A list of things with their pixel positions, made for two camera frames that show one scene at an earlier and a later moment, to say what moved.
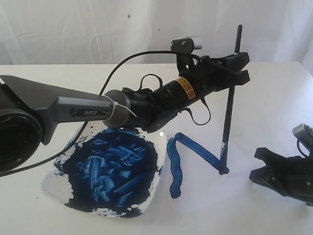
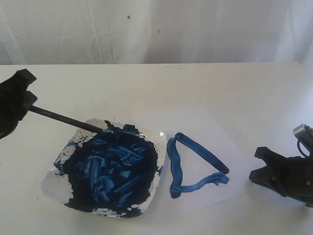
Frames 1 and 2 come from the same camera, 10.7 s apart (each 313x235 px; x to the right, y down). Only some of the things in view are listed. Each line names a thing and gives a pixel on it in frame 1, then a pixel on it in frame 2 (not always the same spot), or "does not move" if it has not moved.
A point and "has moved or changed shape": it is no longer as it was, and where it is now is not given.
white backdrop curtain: (106, 32) does not move
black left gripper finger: (238, 79) -> (24, 105)
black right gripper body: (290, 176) does not move
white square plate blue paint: (108, 171) does not move
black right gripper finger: (271, 157) does not move
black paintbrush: (223, 170) has moved or changed shape
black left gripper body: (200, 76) -> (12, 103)
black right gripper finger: (268, 176) does not move
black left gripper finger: (234, 62) -> (19, 82)
